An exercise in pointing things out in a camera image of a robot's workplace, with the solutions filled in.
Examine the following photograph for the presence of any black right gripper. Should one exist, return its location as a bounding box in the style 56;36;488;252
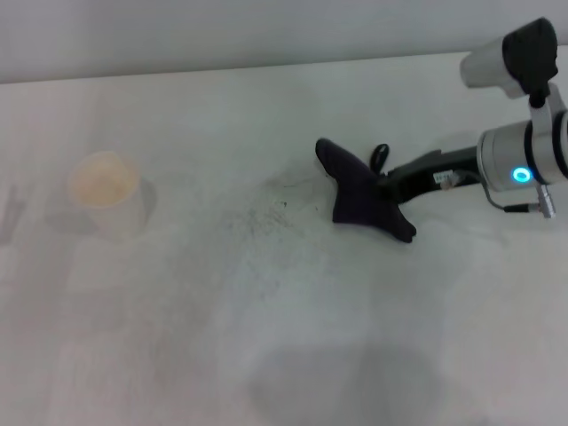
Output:
375;147;484;206

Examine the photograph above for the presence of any purple rag with loop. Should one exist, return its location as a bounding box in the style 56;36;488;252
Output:
314;138;418;246

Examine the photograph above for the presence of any white paper cup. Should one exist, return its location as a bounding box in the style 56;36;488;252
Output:
66;150;146;243

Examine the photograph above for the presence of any black and white wrist camera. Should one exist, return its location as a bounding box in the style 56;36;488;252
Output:
459;17;561;108

